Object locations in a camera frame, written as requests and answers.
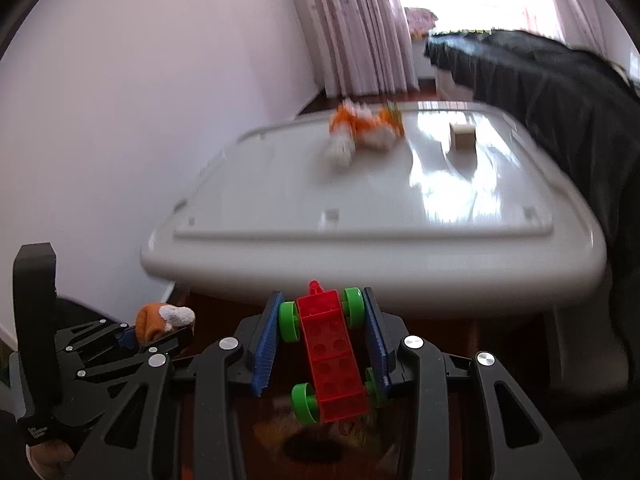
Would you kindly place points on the small wooden block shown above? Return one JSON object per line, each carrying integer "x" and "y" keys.
{"x": 462, "y": 137}

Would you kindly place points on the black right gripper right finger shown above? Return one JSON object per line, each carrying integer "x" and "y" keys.
{"x": 455, "y": 417}

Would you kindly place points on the white plastic bin lid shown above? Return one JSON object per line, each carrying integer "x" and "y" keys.
{"x": 431, "y": 230}

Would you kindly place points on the red toy car green wheels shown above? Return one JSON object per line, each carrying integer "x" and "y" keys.
{"x": 321, "y": 321}

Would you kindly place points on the brown white plush piece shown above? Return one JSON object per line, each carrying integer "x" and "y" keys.
{"x": 155, "y": 321}

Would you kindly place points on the pink folded blanket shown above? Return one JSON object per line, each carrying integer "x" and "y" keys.
{"x": 420, "y": 22}

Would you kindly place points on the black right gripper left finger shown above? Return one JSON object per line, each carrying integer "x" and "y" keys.
{"x": 170, "y": 410}

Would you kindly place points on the pink patterned curtain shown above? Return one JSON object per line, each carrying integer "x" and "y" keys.
{"x": 358, "y": 47}

